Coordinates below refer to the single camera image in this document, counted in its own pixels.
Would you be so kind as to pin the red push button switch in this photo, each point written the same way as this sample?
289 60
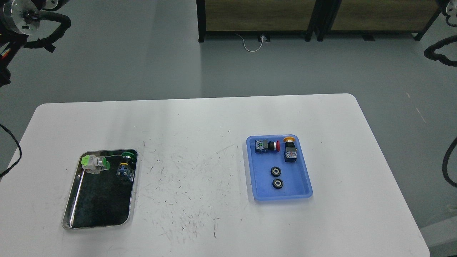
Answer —
264 146

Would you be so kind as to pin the black gear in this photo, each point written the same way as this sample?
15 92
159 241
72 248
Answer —
278 183
275 171

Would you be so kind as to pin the blue plastic tray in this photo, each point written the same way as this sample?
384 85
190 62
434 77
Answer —
296 179

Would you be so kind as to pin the wooden cabinet black frame left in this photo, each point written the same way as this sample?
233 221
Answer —
260 17

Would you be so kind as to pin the dark green push button switch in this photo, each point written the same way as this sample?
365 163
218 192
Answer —
126 169

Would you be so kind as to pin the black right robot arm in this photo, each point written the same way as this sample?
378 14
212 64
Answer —
448 9

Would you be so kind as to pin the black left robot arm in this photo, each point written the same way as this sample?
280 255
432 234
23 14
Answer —
19 20

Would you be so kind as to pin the yellow push button switch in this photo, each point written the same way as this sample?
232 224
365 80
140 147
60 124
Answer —
290 152

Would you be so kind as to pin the light green push button switch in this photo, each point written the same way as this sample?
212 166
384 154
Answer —
93 164

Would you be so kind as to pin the silver metal tray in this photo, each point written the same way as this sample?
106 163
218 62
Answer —
100 200

